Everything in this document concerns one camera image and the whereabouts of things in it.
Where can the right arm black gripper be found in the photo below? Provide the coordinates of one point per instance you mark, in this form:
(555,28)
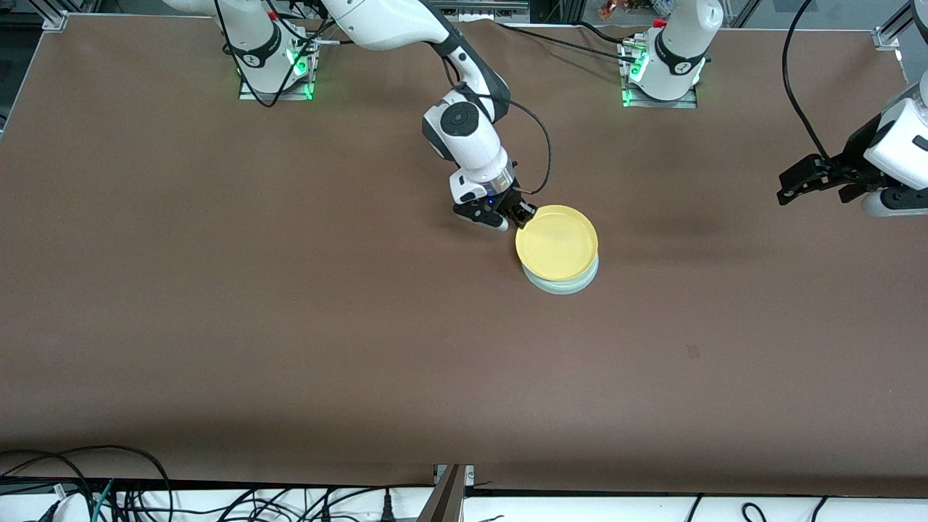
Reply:
(510,201)

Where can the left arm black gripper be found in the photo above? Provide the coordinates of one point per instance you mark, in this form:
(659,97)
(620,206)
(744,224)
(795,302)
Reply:
(852,158)

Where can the yellow round plate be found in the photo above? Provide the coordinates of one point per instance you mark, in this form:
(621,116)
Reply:
(557,243)

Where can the pale green round plate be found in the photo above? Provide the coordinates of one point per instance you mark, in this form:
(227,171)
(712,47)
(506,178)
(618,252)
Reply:
(562,287)

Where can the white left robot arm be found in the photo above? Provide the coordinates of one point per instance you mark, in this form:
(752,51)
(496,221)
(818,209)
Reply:
(678,51)

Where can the aluminium corner profile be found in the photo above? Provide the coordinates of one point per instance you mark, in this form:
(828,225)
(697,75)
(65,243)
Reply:
(888,32)

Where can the small orange object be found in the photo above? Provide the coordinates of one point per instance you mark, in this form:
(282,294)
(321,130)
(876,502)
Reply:
(607,9)

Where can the brown table cover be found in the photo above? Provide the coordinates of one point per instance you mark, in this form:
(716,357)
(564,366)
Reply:
(290,326)

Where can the black power plug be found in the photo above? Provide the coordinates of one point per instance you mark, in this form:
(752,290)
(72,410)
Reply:
(388,509)

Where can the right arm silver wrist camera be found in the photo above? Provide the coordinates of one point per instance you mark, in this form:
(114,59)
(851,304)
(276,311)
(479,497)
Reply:
(478,214)

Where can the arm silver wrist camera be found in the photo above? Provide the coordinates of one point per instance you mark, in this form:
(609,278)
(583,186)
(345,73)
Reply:
(895,203)
(478,214)

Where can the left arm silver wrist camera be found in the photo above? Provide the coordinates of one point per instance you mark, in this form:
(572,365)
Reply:
(895,203)

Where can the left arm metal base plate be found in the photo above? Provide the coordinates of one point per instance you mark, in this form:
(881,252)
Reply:
(660,103)

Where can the aluminium background rail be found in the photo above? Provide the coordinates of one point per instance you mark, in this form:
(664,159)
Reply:
(475,9)

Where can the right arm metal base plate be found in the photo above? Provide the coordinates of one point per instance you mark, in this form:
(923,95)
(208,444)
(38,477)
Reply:
(275,93)

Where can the aluminium frame beam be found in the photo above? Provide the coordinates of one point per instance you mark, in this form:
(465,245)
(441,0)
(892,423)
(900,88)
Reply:
(446,496)

